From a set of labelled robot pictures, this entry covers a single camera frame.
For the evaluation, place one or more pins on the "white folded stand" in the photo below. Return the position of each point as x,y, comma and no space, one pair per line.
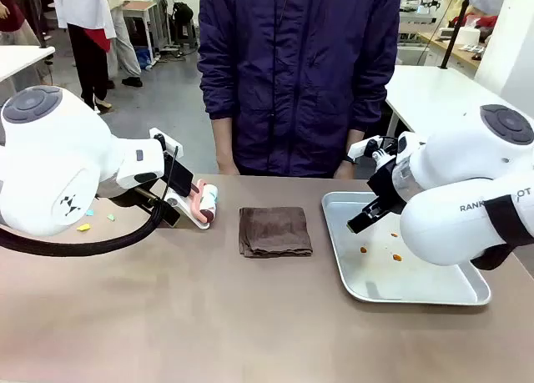
188,214

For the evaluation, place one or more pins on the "silver metal tray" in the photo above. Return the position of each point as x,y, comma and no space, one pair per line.
375,278

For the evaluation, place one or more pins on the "grey plastic stool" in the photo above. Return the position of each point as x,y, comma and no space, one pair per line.
185,34

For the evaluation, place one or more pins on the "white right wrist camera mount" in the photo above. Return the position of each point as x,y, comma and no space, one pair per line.
361,147

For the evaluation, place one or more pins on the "yellow paper scrap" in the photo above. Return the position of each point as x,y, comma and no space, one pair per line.
84,227

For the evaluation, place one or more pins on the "person left hand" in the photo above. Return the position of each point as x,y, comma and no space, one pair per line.
344,171

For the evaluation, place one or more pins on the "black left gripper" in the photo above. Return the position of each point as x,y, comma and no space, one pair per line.
180,177

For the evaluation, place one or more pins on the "white side table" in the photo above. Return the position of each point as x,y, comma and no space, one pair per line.
21,59

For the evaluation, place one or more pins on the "person in light trousers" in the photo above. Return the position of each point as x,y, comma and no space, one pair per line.
125,36

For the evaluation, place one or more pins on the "wooden desk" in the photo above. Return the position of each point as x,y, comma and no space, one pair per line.
454,51

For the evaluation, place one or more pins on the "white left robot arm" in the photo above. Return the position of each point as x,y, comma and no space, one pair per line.
54,166

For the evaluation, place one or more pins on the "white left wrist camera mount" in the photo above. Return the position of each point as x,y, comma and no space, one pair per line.
167,137

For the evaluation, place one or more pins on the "brown cloth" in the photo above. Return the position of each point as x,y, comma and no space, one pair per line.
275,233

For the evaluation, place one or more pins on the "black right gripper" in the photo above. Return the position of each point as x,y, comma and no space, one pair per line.
388,187

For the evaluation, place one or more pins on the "person in beige skirt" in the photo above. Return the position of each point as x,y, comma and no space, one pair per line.
14,16

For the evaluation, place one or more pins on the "wood top workbench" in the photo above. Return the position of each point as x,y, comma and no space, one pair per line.
144,7

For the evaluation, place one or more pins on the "black wristwatch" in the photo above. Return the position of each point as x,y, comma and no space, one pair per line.
349,160

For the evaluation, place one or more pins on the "person right forearm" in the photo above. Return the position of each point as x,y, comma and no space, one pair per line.
222,137

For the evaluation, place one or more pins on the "blue plastic bag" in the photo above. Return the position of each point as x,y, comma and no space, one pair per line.
144,58

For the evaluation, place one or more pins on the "black backpack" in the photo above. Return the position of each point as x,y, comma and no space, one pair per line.
182,12

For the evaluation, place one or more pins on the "purple jacket torso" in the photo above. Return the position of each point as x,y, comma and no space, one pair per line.
296,74

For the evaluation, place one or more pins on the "person in white coat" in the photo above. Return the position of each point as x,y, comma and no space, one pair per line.
85,20

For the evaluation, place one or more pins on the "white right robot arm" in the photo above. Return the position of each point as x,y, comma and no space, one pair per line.
459,170

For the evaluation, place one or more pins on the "red cloth bundle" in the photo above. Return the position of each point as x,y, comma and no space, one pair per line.
487,21

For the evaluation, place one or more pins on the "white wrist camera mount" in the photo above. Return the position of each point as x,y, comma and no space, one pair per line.
167,137
361,147

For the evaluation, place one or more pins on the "black camera pole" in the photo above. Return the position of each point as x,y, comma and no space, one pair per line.
39,20

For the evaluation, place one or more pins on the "black slanted pole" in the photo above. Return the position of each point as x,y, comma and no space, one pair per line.
456,20

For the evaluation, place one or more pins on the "white paper roll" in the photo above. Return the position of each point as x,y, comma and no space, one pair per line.
470,36

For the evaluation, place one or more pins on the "person right hand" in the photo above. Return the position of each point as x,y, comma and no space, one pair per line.
227,164

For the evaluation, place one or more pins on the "person left forearm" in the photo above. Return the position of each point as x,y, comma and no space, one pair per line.
354,143

